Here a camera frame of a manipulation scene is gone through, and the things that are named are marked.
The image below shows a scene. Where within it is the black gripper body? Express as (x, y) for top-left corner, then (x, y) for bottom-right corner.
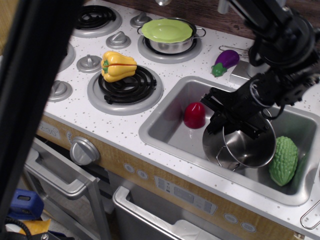
(200, 72), (282, 139)

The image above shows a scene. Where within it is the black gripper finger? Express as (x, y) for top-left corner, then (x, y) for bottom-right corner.
(206, 111), (229, 134)

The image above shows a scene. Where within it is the steel pot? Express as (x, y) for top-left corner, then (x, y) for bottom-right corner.
(137, 17), (207, 54)
(202, 118), (276, 172)

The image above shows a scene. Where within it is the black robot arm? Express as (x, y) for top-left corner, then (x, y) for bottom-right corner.
(201, 0), (320, 139)

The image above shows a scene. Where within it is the silver sink basin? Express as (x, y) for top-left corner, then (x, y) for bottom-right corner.
(139, 76), (320, 206)

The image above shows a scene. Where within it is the steel pot on burner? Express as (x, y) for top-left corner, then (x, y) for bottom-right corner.
(137, 17), (207, 54)

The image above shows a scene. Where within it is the red toy cup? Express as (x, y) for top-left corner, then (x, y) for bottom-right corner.
(183, 102), (206, 129)

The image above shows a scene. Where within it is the silver toy faucet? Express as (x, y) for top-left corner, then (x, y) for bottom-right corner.
(217, 0), (258, 87)

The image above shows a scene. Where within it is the purple toy eggplant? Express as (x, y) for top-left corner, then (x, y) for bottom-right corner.
(211, 49), (240, 77)

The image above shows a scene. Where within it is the green bitter melon toy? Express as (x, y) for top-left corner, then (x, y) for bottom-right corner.
(268, 136), (298, 187)

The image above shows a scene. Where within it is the front right stove burner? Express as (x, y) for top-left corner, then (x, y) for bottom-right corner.
(87, 65), (164, 116)

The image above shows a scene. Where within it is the stove burner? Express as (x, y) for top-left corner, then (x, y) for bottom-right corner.
(72, 5), (122, 39)
(87, 65), (164, 116)
(137, 36), (203, 64)
(58, 43), (76, 73)

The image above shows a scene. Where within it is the back right stove burner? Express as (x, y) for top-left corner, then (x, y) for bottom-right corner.
(137, 36), (203, 64)

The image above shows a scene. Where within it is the green plastic plate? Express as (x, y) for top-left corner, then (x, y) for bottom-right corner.
(140, 18), (193, 44)

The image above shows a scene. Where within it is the yellow toy bell pepper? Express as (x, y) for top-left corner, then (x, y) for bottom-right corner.
(101, 51), (138, 83)

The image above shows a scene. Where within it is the silver dishwasher door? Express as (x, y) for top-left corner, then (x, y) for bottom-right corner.
(112, 186), (239, 240)

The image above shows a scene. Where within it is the grey stove knob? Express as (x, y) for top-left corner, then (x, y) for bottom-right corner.
(130, 12), (152, 29)
(48, 80), (73, 102)
(105, 31), (131, 50)
(76, 54), (102, 73)

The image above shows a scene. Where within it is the silver oven dial knob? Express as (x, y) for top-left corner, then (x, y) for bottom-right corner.
(69, 136), (101, 166)

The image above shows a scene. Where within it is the back left stove burner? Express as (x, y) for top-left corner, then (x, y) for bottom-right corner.
(72, 5), (122, 39)

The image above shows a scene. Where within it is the front left stove burner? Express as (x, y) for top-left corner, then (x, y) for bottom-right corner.
(58, 43), (76, 73)

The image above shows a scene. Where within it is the silver oven door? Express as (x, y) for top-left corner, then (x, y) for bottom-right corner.
(24, 138), (112, 240)

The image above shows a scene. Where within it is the blue clamp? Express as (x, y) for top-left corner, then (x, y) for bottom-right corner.
(7, 188), (44, 220)

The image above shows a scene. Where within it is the silver wire utensil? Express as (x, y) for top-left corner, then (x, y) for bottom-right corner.
(218, 45), (249, 58)

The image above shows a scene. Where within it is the wire rack handle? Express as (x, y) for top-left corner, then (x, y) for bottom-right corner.
(300, 202), (320, 230)

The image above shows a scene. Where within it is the black camera stand pole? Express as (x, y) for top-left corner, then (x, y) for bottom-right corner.
(0, 0), (83, 221)

